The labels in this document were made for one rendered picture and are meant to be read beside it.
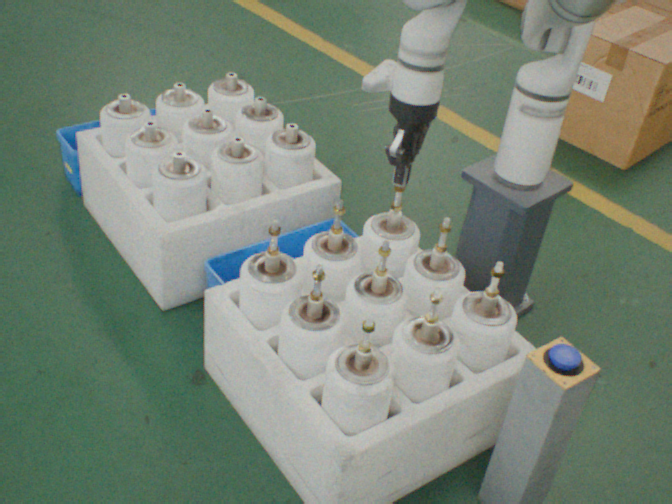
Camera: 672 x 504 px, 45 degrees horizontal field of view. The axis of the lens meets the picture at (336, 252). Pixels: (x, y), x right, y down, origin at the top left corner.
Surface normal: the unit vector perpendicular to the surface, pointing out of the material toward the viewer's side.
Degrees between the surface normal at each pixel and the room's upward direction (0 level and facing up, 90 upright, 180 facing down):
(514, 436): 90
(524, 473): 90
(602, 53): 90
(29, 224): 0
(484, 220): 90
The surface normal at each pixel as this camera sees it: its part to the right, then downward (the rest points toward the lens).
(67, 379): 0.10, -0.79
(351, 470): 0.57, 0.55
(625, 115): -0.73, 0.36
